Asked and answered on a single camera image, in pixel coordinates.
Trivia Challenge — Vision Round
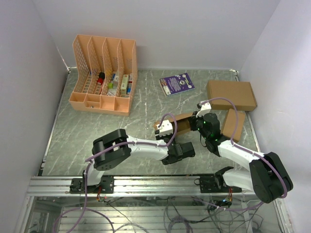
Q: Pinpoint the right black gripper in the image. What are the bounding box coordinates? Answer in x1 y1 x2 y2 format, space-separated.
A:
188 110 209 140

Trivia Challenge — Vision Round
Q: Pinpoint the brown cardboard box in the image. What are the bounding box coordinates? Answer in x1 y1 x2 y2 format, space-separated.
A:
153 113 192 136

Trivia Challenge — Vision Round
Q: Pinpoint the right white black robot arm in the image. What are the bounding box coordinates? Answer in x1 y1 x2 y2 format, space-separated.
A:
189 112 294 203

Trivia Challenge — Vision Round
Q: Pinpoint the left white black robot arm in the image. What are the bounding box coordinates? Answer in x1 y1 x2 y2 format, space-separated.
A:
82 129 195 193

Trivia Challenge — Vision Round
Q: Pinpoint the small folded cardboard box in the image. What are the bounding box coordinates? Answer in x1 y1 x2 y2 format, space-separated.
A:
221 109 246 143

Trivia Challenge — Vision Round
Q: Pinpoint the large folded cardboard box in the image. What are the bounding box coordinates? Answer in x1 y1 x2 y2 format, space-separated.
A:
207 80 257 112

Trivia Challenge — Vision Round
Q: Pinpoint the purple book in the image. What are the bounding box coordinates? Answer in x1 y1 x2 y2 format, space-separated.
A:
159 73 195 97

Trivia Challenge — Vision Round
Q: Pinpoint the white green carton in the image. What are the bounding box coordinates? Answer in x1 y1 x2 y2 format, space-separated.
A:
120 74 129 95

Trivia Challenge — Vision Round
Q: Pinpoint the pink plastic file organizer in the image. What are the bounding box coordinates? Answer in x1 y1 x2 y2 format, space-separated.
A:
69 34 138 116

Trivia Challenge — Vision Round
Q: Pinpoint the red black bottle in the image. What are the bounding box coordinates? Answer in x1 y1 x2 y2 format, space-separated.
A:
97 72 105 85

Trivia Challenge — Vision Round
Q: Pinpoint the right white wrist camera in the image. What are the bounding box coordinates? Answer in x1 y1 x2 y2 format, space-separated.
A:
196 100 211 117

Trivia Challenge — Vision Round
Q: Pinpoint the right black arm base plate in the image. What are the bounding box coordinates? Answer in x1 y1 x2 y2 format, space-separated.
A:
193 176 242 194

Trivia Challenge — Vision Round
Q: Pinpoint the aluminium rail frame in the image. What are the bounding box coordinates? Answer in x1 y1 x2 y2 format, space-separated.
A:
16 175 294 233

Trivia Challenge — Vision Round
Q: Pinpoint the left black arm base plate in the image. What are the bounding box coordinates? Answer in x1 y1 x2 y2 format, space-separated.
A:
69 176 115 194

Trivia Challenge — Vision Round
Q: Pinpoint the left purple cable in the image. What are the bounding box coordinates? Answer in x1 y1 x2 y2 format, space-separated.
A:
52 113 179 233

